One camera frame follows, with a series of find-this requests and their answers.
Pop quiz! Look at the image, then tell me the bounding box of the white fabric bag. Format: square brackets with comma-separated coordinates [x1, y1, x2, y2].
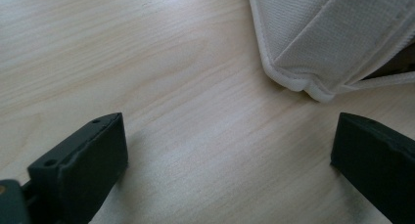
[246, 0, 415, 104]

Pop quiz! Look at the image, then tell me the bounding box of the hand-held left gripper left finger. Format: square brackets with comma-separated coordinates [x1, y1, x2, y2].
[21, 112, 129, 224]

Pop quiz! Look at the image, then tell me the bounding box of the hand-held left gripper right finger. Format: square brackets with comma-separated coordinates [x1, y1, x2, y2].
[330, 112, 415, 224]

